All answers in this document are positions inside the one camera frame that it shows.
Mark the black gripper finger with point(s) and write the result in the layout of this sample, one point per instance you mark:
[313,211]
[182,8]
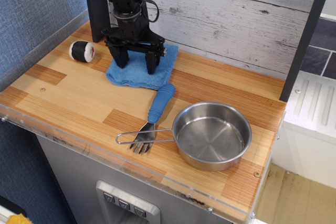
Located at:
[120,55]
[152,61]

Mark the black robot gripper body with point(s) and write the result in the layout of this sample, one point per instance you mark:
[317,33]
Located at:
[133,35]

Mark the blue cloth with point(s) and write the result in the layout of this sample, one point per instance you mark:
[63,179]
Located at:
[135,73]

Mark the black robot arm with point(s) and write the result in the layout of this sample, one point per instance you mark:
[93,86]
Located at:
[130,9]

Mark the toy sushi roll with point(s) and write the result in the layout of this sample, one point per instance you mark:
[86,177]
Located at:
[82,51]

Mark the small steel pan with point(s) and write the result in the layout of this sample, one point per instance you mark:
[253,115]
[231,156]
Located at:
[211,136]

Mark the clear acrylic table edge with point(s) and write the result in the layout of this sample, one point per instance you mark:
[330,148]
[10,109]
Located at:
[78,165]

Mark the silver dispenser button panel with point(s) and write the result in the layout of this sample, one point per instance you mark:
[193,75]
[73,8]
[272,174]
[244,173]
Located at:
[119,206]

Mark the white ridged side cabinet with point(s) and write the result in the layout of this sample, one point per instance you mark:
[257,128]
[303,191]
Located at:
[306,138]

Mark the yellow object at corner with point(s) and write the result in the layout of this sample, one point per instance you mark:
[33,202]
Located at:
[18,219]

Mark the dark grey left post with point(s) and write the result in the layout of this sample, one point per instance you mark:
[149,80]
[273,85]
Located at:
[99,18]

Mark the dark grey post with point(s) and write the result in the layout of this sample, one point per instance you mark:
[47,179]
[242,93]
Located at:
[303,45]
[99,18]

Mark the blue-handled metal fork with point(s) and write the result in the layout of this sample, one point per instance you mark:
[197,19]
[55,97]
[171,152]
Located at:
[143,140]

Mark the dark grey right post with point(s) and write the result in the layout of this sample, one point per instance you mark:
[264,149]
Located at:
[303,45]

